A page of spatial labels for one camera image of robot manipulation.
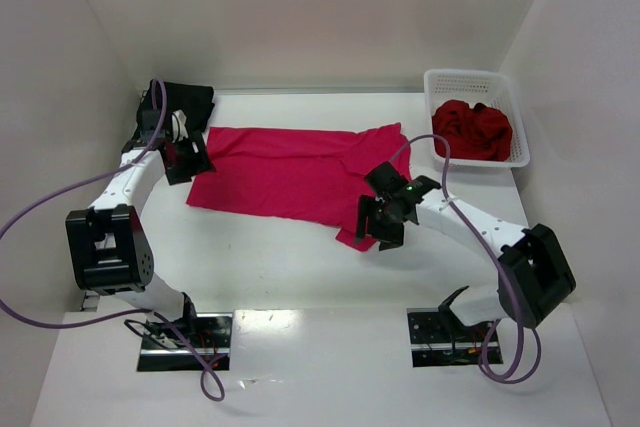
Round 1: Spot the pink t-shirt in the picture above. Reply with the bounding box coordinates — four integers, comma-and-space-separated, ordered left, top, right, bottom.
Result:
187, 123, 411, 252

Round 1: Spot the dark red t-shirt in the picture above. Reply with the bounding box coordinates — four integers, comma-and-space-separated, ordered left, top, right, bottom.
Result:
432, 100, 513, 162

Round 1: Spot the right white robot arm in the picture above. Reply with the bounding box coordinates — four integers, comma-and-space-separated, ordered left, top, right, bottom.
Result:
355, 162, 576, 329

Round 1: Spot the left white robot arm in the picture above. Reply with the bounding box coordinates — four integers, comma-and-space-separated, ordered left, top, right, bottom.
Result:
65, 109, 214, 336

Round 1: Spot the black folded t-shirt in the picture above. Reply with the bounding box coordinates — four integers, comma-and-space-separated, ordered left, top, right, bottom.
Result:
164, 82, 215, 135

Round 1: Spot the white plastic basket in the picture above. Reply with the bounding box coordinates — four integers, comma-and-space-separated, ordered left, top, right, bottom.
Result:
423, 69, 530, 169

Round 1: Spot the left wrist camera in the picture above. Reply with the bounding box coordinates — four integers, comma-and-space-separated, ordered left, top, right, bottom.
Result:
171, 110, 189, 142

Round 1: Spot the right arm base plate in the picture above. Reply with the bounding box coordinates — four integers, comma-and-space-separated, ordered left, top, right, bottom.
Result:
407, 309, 492, 368

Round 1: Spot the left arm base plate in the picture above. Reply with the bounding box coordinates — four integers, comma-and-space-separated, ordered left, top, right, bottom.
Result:
124, 313, 233, 372

